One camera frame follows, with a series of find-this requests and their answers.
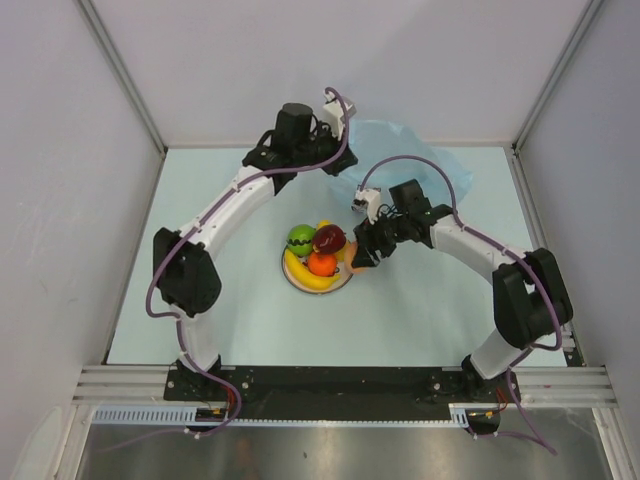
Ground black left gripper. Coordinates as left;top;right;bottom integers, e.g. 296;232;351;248
294;121;358;178

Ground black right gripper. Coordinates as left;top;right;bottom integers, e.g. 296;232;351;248
353;207;410;267

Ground pink fake peach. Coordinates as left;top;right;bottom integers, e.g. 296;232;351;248
344;242;370;275

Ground dark red fake apple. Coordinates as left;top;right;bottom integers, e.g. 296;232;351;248
312;224;347;255

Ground orange fake fruit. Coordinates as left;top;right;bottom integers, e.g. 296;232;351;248
307;252;338;277

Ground light blue cartoon plastic bag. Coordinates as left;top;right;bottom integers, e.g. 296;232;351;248
329;119;473;206

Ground yellow fake banana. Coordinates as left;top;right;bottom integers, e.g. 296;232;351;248
283;249;341;292

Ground green fake watermelon ball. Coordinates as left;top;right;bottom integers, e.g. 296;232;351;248
286;224;316;257

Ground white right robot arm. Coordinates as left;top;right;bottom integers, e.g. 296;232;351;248
347;180;574;401

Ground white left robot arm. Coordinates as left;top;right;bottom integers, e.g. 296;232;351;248
145;97;357;400

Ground round white printed plate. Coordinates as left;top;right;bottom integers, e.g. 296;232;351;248
281;241;353;295

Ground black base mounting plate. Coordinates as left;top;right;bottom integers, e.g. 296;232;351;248
164;364;521;421

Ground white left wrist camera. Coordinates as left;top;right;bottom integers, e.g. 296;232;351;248
322;95;356;140

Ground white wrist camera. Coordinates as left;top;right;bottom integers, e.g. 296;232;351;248
351;185;382;225
322;95;356;140

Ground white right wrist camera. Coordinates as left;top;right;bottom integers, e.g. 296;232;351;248
351;185;382;225

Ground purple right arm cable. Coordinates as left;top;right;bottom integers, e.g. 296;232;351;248
359;155;564;455

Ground light blue cable duct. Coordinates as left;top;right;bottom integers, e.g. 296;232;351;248
93;405;469;428

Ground aluminium frame rail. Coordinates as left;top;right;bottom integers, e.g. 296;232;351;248
73;365;617;408

